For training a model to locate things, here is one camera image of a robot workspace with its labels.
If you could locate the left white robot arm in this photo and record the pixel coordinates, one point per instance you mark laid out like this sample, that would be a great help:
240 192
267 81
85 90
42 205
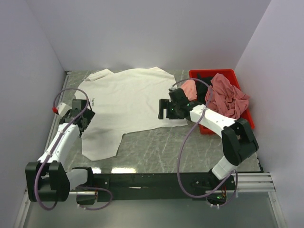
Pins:
47 180

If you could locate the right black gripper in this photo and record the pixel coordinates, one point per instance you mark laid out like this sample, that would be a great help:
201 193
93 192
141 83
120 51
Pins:
164 104

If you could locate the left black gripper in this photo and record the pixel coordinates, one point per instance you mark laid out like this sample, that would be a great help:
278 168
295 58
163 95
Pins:
89 115

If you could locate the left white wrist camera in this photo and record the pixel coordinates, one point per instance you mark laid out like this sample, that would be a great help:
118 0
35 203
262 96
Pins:
60 109

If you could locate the red plastic bin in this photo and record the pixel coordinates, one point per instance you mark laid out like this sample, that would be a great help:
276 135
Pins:
230 75

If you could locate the white t shirt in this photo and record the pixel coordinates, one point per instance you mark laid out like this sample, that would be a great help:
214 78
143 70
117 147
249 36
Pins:
123 102

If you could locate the black base beam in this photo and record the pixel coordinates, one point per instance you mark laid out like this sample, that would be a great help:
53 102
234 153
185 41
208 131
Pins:
151 186

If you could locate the black t shirt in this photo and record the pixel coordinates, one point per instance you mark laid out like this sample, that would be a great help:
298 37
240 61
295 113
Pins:
201 88

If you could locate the light pink t shirt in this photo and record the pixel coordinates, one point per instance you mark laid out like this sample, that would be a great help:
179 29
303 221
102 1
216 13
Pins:
189 88

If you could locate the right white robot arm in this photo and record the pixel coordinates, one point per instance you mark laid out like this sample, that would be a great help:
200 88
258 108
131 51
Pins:
238 139

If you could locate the dusty pink t shirt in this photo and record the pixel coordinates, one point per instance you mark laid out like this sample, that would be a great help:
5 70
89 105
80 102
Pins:
226 99

